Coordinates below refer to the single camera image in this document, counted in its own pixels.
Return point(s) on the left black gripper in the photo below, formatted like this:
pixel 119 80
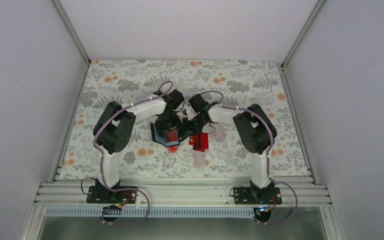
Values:
pixel 160 128

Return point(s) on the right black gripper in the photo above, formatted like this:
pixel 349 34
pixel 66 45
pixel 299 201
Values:
pixel 186 130

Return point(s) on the black leather card holder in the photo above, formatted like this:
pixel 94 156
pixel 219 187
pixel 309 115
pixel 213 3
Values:
pixel 159 137

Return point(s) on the red card pile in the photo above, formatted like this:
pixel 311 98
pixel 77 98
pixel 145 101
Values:
pixel 171 137

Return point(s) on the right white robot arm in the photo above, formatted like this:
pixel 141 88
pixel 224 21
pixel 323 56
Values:
pixel 256 134

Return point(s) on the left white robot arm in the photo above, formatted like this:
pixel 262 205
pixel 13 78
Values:
pixel 112 134

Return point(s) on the red card black stripe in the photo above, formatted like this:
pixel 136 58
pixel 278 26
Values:
pixel 199 142

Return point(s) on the white card red circle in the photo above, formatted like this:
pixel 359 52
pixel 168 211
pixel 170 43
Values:
pixel 172 149

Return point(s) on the white floral card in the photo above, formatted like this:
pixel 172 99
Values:
pixel 199 159

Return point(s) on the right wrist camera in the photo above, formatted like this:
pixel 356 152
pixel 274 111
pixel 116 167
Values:
pixel 198 104

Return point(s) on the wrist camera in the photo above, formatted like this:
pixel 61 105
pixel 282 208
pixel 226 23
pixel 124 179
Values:
pixel 198 104
pixel 175 99

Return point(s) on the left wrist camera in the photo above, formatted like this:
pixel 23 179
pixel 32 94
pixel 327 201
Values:
pixel 175 99

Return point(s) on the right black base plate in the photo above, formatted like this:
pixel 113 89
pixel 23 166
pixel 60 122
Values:
pixel 251 196

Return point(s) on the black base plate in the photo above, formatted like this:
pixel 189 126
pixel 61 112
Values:
pixel 101 195
pixel 251 196

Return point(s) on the grey slotted cable duct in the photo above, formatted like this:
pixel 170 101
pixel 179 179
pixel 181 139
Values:
pixel 153 212

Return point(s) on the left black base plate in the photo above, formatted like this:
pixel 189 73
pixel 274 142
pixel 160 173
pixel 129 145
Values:
pixel 101 195

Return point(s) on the aluminium rail frame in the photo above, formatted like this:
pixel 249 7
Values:
pixel 188 192

